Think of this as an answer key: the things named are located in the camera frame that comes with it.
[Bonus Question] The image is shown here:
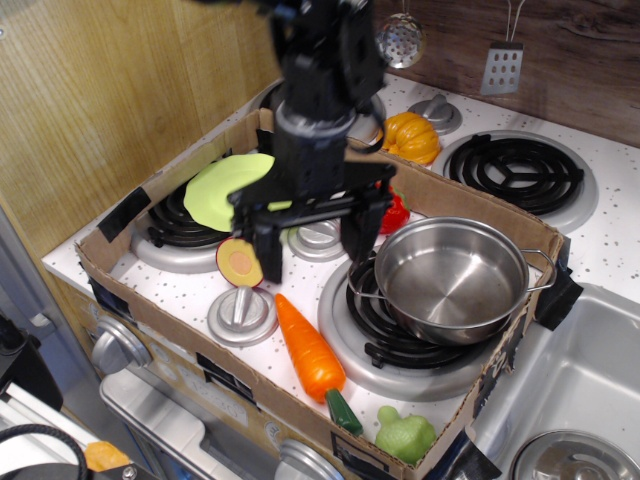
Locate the hanging metal slotted spatula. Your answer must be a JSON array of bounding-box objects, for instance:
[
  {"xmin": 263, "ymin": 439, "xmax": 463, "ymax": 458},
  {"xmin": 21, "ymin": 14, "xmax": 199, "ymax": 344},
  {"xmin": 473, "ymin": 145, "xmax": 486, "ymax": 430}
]
[{"xmin": 480, "ymin": 1, "xmax": 525, "ymax": 96}]

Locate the red toy strawberry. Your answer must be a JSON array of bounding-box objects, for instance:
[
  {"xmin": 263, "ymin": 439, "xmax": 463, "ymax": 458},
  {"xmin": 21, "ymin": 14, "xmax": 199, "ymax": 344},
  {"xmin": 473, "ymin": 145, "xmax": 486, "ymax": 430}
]
[{"xmin": 379, "ymin": 187, "xmax": 410, "ymax": 235}]

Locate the stainless steel sink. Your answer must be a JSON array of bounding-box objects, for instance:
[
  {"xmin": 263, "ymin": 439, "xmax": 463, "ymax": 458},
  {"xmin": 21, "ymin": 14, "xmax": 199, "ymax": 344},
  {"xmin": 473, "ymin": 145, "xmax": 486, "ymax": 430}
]
[{"xmin": 473, "ymin": 285, "xmax": 639, "ymax": 479}]

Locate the orange object bottom left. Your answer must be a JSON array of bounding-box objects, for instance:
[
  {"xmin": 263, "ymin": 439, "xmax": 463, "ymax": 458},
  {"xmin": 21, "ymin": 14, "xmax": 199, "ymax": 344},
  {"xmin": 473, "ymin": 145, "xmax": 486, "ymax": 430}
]
[{"xmin": 84, "ymin": 441, "xmax": 131, "ymax": 472}]

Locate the stainless steel pot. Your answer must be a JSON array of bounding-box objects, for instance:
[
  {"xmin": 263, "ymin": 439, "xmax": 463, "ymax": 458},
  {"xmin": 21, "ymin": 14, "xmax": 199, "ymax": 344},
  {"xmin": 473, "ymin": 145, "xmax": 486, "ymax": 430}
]
[{"xmin": 373, "ymin": 217, "xmax": 535, "ymax": 346}]

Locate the black device left edge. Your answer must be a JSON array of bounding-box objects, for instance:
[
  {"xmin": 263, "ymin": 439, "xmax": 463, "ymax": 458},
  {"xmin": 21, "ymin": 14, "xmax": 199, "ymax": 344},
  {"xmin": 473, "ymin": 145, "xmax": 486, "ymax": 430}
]
[{"xmin": 1, "ymin": 315, "xmax": 63, "ymax": 411}]

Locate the silver oven dial right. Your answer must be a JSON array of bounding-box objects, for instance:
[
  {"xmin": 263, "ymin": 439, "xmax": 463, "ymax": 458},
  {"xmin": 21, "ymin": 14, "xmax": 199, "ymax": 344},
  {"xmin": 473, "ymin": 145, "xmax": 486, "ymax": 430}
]
[{"xmin": 274, "ymin": 439, "xmax": 344, "ymax": 480}]

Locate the front right black burner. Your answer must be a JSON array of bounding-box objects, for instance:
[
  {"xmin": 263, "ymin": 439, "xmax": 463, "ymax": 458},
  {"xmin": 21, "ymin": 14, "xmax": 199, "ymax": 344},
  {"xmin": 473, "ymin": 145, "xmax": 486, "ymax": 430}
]
[{"xmin": 316, "ymin": 248, "xmax": 501, "ymax": 403}]

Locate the silver stove knob middle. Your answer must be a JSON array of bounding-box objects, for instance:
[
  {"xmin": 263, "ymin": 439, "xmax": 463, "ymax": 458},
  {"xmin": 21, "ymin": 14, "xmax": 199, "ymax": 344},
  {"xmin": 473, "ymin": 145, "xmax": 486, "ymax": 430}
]
[{"xmin": 286, "ymin": 220, "xmax": 345, "ymax": 262}]

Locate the back right black burner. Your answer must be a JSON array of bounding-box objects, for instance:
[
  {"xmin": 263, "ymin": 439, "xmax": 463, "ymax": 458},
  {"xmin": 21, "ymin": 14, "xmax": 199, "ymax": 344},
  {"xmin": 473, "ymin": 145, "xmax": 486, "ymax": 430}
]
[{"xmin": 432, "ymin": 130, "xmax": 599, "ymax": 235}]

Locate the silver sink drain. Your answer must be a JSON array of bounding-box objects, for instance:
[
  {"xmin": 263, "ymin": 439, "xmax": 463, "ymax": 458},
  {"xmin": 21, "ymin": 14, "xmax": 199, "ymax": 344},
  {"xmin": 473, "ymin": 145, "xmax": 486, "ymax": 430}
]
[{"xmin": 509, "ymin": 430, "xmax": 639, "ymax": 479}]

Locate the silver stove knob front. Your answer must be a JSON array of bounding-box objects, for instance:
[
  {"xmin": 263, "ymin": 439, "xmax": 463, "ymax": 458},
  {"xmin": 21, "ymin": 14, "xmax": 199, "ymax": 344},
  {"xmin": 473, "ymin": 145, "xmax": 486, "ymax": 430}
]
[{"xmin": 207, "ymin": 286, "xmax": 278, "ymax": 348}]

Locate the silver oven dial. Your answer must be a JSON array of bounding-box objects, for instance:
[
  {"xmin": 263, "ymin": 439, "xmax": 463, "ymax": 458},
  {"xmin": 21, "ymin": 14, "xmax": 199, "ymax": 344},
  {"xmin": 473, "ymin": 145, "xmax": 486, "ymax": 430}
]
[
  {"xmin": 274, "ymin": 439, "xmax": 344, "ymax": 480},
  {"xmin": 91, "ymin": 316, "xmax": 152, "ymax": 375}
]

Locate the silver oven dial left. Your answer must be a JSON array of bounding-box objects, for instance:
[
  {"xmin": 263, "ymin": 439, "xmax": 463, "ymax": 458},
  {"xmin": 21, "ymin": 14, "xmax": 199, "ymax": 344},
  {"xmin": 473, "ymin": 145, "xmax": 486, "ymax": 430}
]
[{"xmin": 91, "ymin": 316, "xmax": 152, "ymax": 375}]

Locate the green toy lettuce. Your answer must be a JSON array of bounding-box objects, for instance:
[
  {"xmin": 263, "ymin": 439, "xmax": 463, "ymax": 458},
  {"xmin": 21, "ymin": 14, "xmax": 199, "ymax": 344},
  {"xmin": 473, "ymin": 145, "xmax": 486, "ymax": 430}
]
[{"xmin": 374, "ymin": 405, "xmax": 437, "ymax": 465}]

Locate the halved red toy fruit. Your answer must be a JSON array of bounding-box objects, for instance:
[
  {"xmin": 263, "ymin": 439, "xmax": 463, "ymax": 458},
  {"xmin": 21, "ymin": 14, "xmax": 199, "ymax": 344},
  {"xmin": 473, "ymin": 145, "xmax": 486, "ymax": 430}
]
[{"xmin": 216, "ymin": 238, "xmax": 264, "ymax": 287}]

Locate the silver stove knob back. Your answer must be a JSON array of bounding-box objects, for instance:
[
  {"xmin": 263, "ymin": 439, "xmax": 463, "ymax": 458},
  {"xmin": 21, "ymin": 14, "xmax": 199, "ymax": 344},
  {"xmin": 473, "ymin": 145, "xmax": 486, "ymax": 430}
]
[{"xmin": 409, "ymin": 94, "xmax": 462, "ymax": 135}]

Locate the silver oven door handle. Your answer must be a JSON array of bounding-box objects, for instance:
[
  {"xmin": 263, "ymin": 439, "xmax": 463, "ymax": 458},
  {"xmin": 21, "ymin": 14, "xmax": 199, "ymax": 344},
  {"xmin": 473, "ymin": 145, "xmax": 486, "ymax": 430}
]
[{"xmin": 100, "ymin": 369, "xmax": 277, "ymax": 479}]

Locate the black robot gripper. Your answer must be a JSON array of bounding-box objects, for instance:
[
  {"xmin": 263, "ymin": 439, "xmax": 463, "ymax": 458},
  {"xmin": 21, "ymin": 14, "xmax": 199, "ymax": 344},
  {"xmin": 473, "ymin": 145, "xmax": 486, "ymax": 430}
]
[{"xmin": 229, "ymin": 102, "xmax": 396, "ymax": 284}]

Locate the hanging metal strainer ladle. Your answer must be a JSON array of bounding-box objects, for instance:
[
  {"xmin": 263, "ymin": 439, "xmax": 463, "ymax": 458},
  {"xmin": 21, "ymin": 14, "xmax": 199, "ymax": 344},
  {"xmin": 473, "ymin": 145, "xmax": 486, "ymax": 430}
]
[{"xmin": 376, "ymin": 0, "xmax": 426, "ymax": 70}]

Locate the light green plastic plate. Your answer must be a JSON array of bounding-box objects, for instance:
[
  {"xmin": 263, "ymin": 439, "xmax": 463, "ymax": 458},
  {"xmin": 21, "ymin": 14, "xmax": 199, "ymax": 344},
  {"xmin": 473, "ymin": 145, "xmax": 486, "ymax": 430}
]
[{"xmin": 183, "ymin": 153, "xmax": 275, "ymax": 233}]

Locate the front left black burner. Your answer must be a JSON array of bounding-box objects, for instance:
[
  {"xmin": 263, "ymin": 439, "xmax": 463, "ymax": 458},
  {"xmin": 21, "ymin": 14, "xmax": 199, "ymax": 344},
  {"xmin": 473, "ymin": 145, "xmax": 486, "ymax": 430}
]
[{"xmin": 131, "ymin": 183, "xmax": 230, "ymax": 274}]

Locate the black cable bottom left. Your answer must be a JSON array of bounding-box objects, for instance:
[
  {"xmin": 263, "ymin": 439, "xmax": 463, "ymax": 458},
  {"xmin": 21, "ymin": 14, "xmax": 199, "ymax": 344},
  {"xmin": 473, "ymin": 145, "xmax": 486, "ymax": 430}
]
[{"xmin": 0, "ymin": 423, "xmax": 89, "ymax": 480}]

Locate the brown cardboard fence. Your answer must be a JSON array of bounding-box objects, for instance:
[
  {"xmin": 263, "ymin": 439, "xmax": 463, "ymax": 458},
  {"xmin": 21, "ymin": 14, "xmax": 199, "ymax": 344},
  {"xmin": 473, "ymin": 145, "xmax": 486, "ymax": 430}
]
[{"xmin": 74, "ymin": 107, "xmax": 585, "ymax": 480}]

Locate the silver stove knob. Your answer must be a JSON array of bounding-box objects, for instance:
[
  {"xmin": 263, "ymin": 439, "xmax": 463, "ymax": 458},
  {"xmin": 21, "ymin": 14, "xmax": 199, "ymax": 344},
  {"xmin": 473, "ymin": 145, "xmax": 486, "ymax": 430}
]
[
  {"xmin": 207, "ymin": 286, "xmax": 278, "ymax": 348},
  {"xmin": 409, "ymin": 94, "xmax": 462, "ymax": 135},
  {"xmin": 286, "ymin": 220, "xmax": 345, "ymax": 262}
]

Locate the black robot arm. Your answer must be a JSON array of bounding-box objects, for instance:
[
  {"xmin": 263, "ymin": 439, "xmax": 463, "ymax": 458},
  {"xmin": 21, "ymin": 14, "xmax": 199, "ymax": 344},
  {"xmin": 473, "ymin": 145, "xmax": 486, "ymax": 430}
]
[{"xmin": 228, "ymin": 1, "xmax": 396, "ymax": 283}]

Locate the orange toy pumpkin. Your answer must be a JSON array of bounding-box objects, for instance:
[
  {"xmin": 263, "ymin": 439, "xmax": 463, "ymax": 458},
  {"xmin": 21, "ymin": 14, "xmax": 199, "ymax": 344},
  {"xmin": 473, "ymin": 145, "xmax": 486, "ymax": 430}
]
[{"xmin": 376, "ymin": 112, "xmax": 441, "ymax": 165}]

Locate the orange toy carrot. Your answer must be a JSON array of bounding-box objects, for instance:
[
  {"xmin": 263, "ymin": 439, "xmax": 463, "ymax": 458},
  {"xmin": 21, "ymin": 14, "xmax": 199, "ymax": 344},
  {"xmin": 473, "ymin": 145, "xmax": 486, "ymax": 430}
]
[{"xmin": 275, "ymin": 294, "xmax": 364, "ymax": 436}]

